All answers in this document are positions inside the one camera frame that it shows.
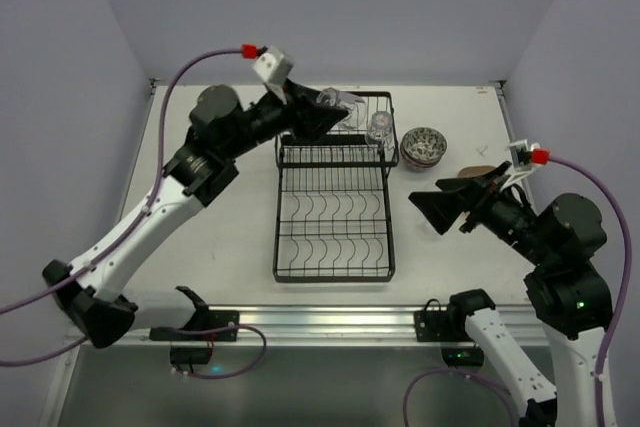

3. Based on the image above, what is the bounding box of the clear drinking glass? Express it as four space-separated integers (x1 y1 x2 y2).
365 111 393 147
317 87 367 130

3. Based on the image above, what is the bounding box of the black floral patterned bowl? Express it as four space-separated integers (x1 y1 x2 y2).
401 127 448 162

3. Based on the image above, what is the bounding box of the brown textured bowl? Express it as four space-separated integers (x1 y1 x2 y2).
457 165 495 178

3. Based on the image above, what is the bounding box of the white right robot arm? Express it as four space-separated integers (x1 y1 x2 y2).
409 163 617 426

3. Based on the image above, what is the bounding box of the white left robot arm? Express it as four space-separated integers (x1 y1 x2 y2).
42 81 350 349

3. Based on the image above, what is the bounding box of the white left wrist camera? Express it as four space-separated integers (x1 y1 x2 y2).
252 46 294 104

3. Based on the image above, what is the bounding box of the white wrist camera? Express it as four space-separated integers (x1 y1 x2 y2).
501 139 540 190
252 46 294 104

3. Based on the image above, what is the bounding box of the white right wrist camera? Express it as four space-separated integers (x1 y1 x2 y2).
501 139 540 190

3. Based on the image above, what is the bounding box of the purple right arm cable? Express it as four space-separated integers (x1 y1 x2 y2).
402 148 634 427

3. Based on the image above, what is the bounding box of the black wire dish rack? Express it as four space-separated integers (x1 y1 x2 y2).
272 91 399 283

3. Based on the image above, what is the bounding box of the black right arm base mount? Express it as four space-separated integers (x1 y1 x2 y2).
413 298 485 369

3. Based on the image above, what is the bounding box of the aluminium mounting rail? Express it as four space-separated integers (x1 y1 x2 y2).
62 302 551 347

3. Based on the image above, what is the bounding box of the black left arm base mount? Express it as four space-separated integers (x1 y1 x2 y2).
149 310 240 373

